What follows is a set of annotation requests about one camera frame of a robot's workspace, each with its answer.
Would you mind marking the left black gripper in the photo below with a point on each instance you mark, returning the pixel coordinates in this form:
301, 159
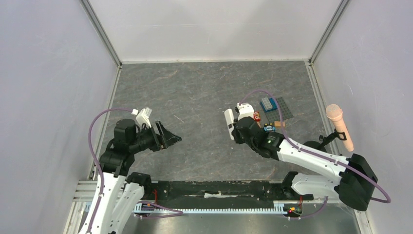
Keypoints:
168, 138

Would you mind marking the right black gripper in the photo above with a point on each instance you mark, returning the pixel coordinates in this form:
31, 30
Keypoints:
241, 128

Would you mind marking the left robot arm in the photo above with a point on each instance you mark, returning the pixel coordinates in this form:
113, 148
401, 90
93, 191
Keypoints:
118, 192

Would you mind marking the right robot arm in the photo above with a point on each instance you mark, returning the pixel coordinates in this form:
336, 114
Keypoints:
351, 179

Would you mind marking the red owl number block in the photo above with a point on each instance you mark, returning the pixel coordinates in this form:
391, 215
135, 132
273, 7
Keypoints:
256, 116

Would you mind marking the blue owl number block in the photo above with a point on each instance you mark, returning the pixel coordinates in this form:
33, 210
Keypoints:
269, 127

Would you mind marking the wooden block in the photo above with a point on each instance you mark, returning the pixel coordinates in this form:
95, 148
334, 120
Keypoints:
280, 124

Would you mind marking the grey lego brick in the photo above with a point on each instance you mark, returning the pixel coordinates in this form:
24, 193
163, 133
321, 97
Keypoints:
266, 104

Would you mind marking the blue lego brick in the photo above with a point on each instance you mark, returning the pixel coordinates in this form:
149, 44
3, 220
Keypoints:
274, 105

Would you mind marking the grey lego baseplate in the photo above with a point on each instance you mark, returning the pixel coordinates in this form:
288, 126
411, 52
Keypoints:
273, 115

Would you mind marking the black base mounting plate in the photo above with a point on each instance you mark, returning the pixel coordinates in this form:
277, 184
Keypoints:
221, 194

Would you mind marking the pink microphone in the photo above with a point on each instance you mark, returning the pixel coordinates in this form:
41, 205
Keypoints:
335, 114

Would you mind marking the black microphone stand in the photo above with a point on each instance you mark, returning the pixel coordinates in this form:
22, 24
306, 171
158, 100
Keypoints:
325, 140

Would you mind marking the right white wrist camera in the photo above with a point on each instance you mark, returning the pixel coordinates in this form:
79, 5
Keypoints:
245, 110

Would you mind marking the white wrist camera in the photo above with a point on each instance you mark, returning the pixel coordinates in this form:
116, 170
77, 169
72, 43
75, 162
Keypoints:
245, 110
142, 116

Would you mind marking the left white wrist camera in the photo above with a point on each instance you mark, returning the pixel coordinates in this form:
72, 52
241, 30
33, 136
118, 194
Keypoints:
142, 116

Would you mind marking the white slotted cable duct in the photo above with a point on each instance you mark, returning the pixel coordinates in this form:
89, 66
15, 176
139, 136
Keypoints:
277, 209

